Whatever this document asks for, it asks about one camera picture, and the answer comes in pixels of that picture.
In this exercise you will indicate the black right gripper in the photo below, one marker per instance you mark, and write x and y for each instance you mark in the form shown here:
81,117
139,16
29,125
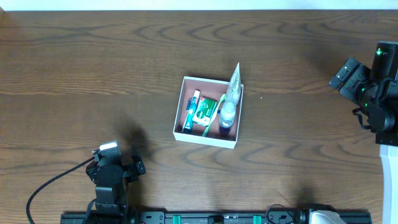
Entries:
347,78

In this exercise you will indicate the clear blue foam bottle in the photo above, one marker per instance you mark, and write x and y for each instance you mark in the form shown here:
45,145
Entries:
227,117

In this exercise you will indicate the green white toothbrush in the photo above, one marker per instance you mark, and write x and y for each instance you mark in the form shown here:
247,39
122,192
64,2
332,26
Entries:
222,98

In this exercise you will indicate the Colgate toothpaste tube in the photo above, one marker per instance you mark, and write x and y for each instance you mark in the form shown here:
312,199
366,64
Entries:
188,124

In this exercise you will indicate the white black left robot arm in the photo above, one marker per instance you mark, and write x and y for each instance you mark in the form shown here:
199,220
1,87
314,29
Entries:
111,178

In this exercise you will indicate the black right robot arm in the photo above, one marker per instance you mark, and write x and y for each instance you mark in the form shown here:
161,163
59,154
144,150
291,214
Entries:
373,90

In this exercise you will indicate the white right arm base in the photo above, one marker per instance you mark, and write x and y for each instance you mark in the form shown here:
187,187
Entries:
315,213

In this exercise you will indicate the white cardboard box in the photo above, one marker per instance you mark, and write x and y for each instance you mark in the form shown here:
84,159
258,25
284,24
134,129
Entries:
212,89

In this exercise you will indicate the white post at right edge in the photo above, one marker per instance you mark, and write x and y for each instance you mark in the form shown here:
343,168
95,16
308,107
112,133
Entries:
388,156

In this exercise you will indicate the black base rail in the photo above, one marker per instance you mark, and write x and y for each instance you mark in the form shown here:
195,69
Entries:
153,217

